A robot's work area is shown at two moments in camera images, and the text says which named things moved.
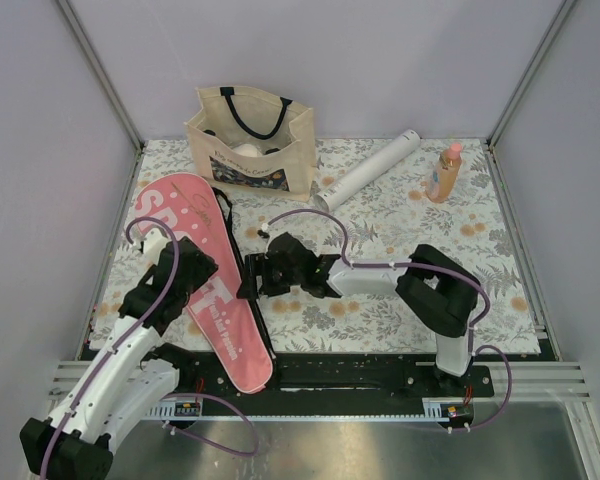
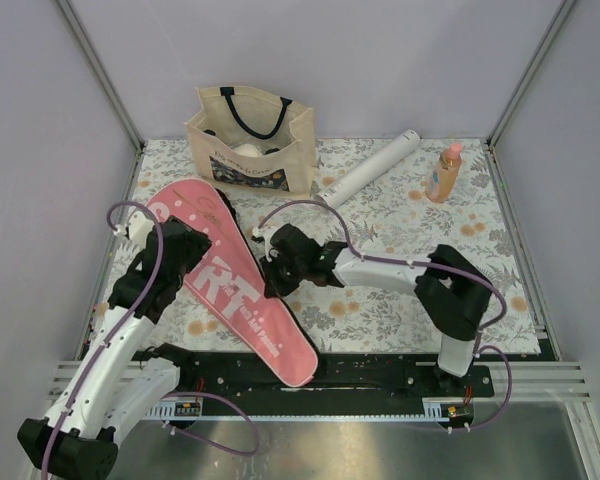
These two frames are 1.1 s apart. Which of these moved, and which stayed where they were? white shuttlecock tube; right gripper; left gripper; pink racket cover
Moved: pink racket cover
Stayed: white shuttlecock tube; right gripper; left gripper
